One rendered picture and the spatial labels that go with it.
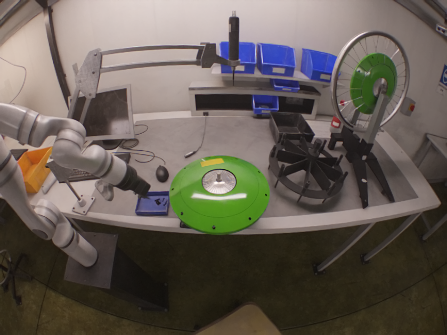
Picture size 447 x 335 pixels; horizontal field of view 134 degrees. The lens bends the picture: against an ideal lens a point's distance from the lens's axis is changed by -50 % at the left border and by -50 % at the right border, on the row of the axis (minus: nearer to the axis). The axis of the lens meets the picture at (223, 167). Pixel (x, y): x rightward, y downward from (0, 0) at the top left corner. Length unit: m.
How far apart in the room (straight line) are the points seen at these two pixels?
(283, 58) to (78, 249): 1.45
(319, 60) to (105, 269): 1.63
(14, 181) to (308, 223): 0.91
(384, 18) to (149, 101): 1.92
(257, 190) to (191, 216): 0.21
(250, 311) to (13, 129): 0.96
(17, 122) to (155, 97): 1.17
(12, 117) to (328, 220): 0.97
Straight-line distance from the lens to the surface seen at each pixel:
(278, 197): 0.78
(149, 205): 0.78
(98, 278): 0.81
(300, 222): 0.73
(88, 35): 1.63
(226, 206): 0.51
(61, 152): 0.43
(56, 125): 0.46
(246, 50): 1.28
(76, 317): 1.95
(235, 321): 0.89
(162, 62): 0.63
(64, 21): 1.80
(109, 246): 0.84
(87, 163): 0.45
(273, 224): 0.70
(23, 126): 0.44
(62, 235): 0.71
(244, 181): 0.57
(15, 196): 0.57
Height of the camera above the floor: 1.50
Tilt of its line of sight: 43 degrees down
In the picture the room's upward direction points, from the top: straight up
